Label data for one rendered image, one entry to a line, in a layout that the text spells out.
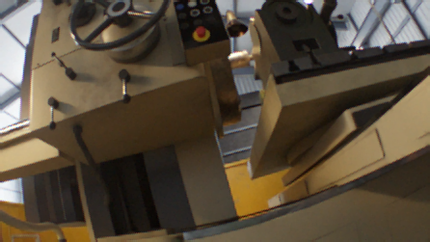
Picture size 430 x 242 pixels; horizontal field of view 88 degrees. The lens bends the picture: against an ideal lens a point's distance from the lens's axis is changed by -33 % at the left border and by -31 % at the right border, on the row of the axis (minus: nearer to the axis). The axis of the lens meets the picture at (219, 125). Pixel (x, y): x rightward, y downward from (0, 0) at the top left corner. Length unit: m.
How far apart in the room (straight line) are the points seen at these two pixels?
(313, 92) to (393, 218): 0.57
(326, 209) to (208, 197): 0.76
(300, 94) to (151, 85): 0.48
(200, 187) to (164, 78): 0.71
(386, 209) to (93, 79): 1.19
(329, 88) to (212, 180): 0.90
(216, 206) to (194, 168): 0.23
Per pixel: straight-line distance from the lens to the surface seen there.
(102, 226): 1.70
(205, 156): 1.60
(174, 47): 1.08
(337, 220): 1.01
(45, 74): 1.30
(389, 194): 1.11
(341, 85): 0.89
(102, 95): 1.08
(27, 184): 2.06
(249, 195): 3.33
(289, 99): 0.82
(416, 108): 0.56
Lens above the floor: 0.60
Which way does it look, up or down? 18 degrees up
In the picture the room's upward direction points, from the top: 15 degrees counter-clockwise
